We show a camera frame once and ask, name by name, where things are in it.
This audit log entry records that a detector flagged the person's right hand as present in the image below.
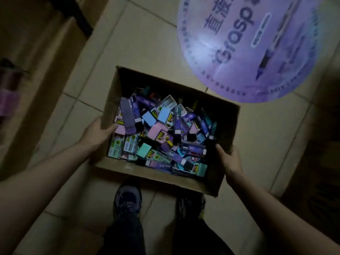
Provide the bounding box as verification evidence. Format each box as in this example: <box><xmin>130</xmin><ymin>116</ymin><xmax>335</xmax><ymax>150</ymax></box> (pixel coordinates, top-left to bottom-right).
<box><xmin>215</xmin><ymin>143</ymin><xmax>244</xmax><ymax>184</ymax></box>

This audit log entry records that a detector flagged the person's left hand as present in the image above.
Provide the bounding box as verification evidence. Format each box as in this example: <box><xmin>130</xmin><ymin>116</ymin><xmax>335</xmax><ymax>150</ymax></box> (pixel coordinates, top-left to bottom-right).
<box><xmin>79</xmin><ymin>117</ymin><xmax>119</xmax><ymax>154</ymax></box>

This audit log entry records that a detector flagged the brown cardboard box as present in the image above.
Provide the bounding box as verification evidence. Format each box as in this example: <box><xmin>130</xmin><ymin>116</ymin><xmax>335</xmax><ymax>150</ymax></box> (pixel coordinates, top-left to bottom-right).
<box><xmin>96</xmin><ymin>66</ymin><xmax>241</xmax><ymax>198</ymax></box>

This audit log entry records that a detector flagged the pile of pencil lead cases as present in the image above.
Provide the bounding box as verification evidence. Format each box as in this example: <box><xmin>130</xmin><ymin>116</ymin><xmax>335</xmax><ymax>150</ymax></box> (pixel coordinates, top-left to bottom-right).
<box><xmin>108</xmin><ymin>86</ymin><xmax>219</xmax><ymax>178</ymax></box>

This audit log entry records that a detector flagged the wooden shelf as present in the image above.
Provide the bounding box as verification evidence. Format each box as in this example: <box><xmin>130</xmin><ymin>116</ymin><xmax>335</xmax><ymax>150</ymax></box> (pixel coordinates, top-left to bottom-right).
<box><xmin>0</xmin><ymin>0</ymin><xmax>89</xmax><ymax>181</ymax></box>

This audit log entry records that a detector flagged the person's right forearm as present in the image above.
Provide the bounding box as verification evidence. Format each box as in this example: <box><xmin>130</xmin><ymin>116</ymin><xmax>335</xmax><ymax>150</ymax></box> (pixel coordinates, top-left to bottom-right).
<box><xmin>226</xmin><ymin>170</ymin><xmax>340</xmax><ymax>255</ymax></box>

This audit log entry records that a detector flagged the person's left forearm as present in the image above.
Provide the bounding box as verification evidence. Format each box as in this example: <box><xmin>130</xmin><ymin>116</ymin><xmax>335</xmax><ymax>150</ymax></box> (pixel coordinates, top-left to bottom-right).
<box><xmin>0</xmin><ymin>140</ymin><xmax>99</xmax><ymax>255</ymax></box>

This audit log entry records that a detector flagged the person's right shoe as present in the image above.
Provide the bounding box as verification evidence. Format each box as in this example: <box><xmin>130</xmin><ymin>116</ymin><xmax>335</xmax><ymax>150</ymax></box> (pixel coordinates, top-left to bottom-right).
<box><xmin>175</xmin><ymin>191</ymin><xmax>206</xmax><ymax>221</ymax></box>

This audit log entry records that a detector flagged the person's shoe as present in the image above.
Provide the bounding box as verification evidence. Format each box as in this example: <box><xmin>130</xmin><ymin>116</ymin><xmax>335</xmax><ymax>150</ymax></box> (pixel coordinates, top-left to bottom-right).
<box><xmin>175</xmin><ymin>191</ymin><xmax>206</xmax><ymax>221</ymax></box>
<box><xmin>113</xmin><ymin>180</ymin><xmax>143</xmax><ymax>221</ymax></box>

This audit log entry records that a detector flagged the person's left shoe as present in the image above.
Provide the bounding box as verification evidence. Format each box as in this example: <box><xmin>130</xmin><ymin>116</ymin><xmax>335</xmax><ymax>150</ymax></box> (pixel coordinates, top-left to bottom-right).
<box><xmin>113</xmin><ymin>180</ymin><xmax>143</xmax><ymax>221</ymax></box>

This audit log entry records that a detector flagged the round purple floor sticker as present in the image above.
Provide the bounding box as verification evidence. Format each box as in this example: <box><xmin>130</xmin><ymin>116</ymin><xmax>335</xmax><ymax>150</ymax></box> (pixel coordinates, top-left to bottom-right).
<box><xmin>177</xmin><ymin>0</ymin><xmax>325</xmax><ymax>103</ymax></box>

